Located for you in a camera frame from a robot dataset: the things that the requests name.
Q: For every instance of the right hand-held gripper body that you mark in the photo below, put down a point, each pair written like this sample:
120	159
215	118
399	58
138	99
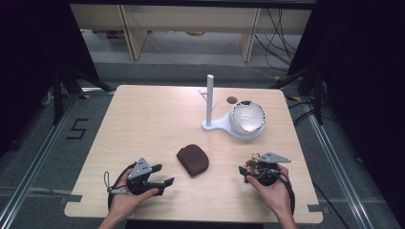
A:
270	158

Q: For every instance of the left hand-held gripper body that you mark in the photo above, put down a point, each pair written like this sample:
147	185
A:
140	170

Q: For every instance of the brown zip pouch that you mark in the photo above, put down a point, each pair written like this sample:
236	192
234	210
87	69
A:
192	160

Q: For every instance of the white egg-shaped bowl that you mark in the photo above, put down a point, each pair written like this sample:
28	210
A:
246	116

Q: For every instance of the white key holder stand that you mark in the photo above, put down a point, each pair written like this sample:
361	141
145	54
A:
210	95

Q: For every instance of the person's left hand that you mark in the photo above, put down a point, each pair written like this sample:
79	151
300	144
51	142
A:
122	200

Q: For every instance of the person's right hand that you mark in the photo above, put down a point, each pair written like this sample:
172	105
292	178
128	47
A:
277	197

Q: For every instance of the black metal stand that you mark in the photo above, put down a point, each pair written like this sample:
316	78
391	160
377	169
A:
318	95
59	95

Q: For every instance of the black curtain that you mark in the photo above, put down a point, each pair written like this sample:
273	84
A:
35	57
363	79

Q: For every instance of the light wooden bench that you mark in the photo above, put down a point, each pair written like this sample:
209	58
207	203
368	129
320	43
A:
191	19

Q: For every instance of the aluminium floor rail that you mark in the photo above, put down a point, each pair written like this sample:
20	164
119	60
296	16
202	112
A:
337	165
38	152

